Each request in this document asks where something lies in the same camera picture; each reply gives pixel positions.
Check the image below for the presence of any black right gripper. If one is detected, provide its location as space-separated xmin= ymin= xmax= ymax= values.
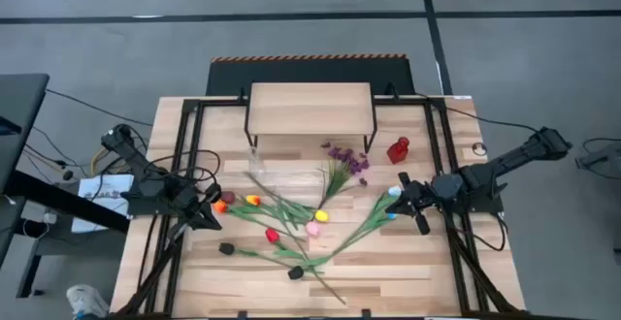
xmin=385 ymin=172 xmax=470 ymax=237

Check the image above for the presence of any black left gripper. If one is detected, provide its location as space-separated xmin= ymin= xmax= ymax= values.
xmin=169 ymin=182 xmax=223 ymax=232

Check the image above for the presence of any white tulip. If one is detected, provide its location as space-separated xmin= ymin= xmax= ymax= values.
xmin=310 ymin=185 xmax=403 ymax=266

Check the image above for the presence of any yellow and red tulip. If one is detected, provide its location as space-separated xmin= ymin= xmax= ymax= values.
xmin=245 ymin=194 xmax=314 ymax=263

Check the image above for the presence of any red glass vase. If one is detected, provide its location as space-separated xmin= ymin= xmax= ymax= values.
xmin=386 ymin=136 xmax=411 ymax=165

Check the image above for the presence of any purple artificial flower bunch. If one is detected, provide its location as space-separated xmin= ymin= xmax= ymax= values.
xmin=317 ymin=141 xmax=371 ymax=209

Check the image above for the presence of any pink tulip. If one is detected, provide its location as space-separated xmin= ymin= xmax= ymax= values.
xmin=264 ymin=198 xmax=322 ymax=238

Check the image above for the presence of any wooden shelf with black legs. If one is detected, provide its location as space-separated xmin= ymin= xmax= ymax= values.
xmin=244 ymin=81 xmax=378 ymax=154

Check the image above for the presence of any orange tulip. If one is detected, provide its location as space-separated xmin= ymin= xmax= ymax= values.
xmin=212 ymin=200 xmax=311 ymax=244

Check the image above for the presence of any dark maroon tulip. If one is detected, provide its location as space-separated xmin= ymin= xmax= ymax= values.
xmin=221 ymin=190 xmax=314 ymax=217

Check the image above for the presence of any clear glass vase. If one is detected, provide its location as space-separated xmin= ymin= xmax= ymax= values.
xmin=246 ymin=144 xmax=269 ymax=176

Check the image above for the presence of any white printed paper sheet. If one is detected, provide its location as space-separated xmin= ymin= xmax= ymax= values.
xmin=71 ymin=174 xmax=135 ymax=234

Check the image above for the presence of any white shoe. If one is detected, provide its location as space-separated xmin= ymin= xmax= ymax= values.
xmin=66 ymin=284 xmax=111 ymax=320

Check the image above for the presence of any black floor mat striped edge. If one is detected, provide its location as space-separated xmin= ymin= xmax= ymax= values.
xmin=206 ymin=53 xmax=416 ymax=97

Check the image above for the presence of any grey floor stand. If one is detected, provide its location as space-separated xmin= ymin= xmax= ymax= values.
xmin=574 ymin=138 xmax=621 ymax=181

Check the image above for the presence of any dark grey desk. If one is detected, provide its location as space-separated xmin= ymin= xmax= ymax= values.
xmin=0 ymin=73 xmax=131 ymax=300

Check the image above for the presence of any black floor cable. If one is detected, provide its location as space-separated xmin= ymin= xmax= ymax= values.
xmin=46 ymin=88 xmax=154 ymax=128
xmin=414 ymin=91 xmax=540 ymax=135

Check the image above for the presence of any black aluminium table frame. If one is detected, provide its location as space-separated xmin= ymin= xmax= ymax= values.
xmin=112 ymin=94 xmax=528 ymax=320

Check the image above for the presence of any yellow cable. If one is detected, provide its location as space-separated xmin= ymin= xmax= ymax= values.
xmin=90 ymin=145 xmax=120 ymax=176

